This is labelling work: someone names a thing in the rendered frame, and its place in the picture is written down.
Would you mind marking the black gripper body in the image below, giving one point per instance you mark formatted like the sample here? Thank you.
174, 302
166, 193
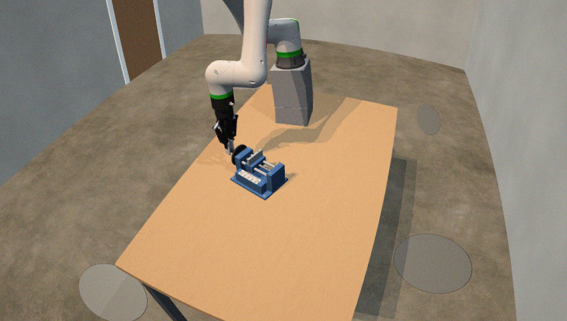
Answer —
224, 115

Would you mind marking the blue bench vise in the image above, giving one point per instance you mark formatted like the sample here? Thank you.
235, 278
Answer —
251, 172

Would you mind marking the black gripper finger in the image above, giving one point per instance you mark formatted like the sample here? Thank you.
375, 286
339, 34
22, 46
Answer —
232, 125
223, 136

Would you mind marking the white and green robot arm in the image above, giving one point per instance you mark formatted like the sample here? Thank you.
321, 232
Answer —
251, 70

